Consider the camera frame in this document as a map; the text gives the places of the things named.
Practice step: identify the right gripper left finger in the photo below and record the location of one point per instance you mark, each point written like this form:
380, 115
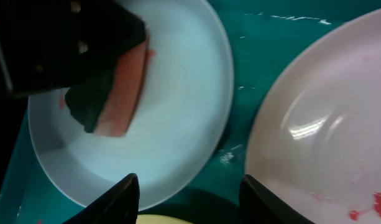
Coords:
119, 205

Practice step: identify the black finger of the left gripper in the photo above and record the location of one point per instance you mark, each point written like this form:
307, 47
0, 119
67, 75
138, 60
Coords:
50, 44

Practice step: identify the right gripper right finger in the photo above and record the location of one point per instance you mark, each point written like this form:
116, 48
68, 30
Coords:
259, 205

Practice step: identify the green and orange sponge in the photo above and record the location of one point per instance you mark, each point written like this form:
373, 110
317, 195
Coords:
105, 104

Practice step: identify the light blue plate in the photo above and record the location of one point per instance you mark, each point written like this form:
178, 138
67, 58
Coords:
181, 115

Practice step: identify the teal serving tray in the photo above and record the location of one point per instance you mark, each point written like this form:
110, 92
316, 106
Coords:
265, 37

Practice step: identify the yellow green plate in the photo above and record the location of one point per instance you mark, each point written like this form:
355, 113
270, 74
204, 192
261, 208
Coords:
159, 219

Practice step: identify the white plate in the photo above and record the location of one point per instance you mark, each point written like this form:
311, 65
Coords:
316, 139

